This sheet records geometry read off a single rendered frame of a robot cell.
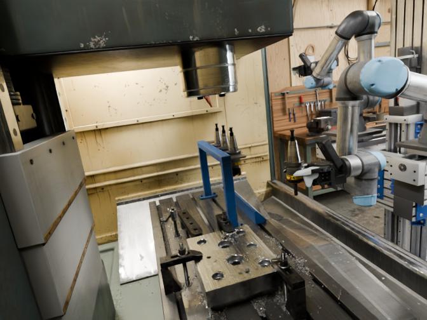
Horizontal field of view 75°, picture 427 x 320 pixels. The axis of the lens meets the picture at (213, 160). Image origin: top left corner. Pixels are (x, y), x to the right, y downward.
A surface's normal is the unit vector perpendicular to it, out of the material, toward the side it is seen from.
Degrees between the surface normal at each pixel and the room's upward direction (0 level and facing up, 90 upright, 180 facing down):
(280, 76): 90
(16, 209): 90
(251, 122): 90
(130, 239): 25
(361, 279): 8
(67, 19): 90
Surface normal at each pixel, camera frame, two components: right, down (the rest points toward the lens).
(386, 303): -0.08, -0.93
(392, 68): 0.00, 0.19
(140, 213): 0.00, -0.80
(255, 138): 0.26, 0.19
